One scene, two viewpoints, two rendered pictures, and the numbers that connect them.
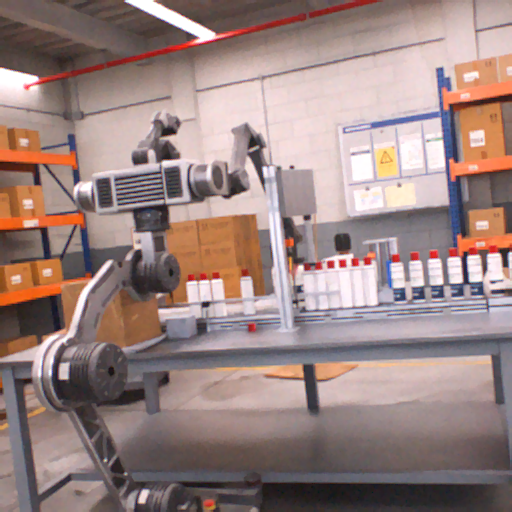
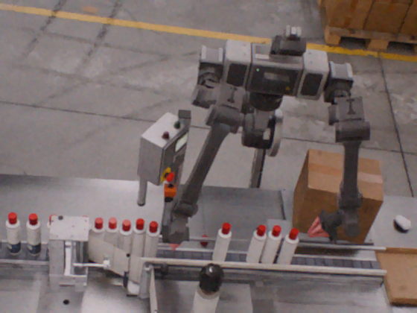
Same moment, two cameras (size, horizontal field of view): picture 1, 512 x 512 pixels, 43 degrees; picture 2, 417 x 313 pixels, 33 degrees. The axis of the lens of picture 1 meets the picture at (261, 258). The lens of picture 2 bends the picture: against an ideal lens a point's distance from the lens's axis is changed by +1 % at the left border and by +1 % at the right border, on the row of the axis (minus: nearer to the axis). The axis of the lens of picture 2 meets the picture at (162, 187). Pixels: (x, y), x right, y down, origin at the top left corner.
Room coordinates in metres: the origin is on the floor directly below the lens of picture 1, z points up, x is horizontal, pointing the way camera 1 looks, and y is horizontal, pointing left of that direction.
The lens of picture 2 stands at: (4.33, -0.89, 3.05)
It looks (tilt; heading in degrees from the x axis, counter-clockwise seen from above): 45 degrees down; 156
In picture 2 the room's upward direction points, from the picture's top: 8 degrees clockwise
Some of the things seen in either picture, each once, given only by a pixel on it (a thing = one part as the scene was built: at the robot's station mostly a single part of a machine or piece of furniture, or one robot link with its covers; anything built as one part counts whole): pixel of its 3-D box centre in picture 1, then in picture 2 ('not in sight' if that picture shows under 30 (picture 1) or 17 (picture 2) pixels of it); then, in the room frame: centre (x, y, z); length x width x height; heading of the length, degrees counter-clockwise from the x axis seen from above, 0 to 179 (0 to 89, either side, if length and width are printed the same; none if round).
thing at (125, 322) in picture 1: (111, 310); (336, 196); (2.69, 0.65, 0.99); 0.30 x 0.24 x 0.27; 63
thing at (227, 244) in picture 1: (203, 286); not in sight; (6.72, 0.64, 0.70); 1.20 x 0.82 x 1.39; 73
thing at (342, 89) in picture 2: not in sight; (339, 95); (2.58, 0.57, 1.45); 0.09 x 0.08 x 0.12; 67
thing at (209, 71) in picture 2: (221, 179); (208, 79); (2.39, 0.11, 1.45); 0.09 x 0.08 x 0.12; 67
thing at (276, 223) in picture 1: (279, 248); (173, 181); (2.62, -0.08, 1.16); 0.04 x 0.04 x 0.67; 73
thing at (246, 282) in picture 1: (247, 291); (222, 242); (2.81, 0.08, 0.98); 0.05 x 0.05 x 0.20
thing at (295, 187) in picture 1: (291, 193); (163, 149); (2.66, -0.16, 1.38); 0.17 x 0.10 x 0.19; 128
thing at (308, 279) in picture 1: (309, 286); (151, 241); (2.74, -0.19, 0.98); 0.05 x 0.05 x 0.20
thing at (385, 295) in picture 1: (383, 271); (69, 250); (2.73, -0.51, 1.01); 0.14 x 0.13 x 0.26; 73
